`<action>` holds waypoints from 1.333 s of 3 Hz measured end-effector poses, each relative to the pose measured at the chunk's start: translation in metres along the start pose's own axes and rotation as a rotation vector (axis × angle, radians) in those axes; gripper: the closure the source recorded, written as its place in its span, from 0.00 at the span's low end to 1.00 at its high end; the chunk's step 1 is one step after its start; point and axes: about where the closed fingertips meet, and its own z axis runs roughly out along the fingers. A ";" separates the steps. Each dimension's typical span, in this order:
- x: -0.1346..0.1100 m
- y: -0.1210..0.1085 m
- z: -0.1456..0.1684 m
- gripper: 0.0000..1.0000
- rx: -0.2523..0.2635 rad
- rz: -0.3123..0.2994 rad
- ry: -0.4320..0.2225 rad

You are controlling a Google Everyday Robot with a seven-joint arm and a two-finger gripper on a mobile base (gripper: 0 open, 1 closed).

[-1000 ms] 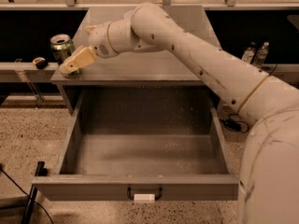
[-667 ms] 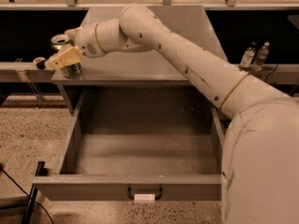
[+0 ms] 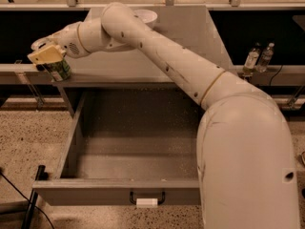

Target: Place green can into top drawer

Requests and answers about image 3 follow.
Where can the clear bottle left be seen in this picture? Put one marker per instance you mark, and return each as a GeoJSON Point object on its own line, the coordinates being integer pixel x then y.
{"type": "Point", "coordinates": [251, 59]}

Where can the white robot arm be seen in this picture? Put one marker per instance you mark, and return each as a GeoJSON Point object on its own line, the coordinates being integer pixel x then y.
{"type": "Point", "coordinates": [244, 148]}

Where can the clear bottle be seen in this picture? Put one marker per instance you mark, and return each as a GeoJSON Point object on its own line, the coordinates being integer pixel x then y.
{"type": "Point", "coordinates": [251, 59]}
{"type": "Point", "coordinates": [265, 58]}

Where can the white bowl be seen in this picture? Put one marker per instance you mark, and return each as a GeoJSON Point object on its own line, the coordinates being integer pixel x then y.
{"type": "Point", "coordinates": [149, 17]}

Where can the black pole bottom left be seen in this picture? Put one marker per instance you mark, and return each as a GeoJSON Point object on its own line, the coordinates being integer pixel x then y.
{"type": "Point", "coordinates": [40, 175]}

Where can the black and white drawer handle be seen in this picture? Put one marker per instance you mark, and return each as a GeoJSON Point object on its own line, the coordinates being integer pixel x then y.
{"type": "Point", "coordinates": [147, 202]}

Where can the green soda can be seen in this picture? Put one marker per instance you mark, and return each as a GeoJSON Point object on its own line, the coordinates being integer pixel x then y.
{"type": "Point", "coordinates": [59, 71]}

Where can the clear bottle right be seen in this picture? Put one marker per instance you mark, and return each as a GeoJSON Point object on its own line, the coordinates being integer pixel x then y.
{"type": "Point", "coordinates": [265, 58]}

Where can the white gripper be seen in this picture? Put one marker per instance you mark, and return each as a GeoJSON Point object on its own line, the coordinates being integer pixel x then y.
{"type": "Point", "coordinates": [66, 41]}

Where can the grey cabinet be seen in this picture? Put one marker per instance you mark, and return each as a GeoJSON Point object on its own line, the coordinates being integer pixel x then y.
{"type": "Point", "coordinates": [201, 79]}

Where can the open grey top drawer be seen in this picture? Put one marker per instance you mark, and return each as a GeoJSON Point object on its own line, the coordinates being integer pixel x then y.
{"type": "Point", "coordinates": [126, 145]}

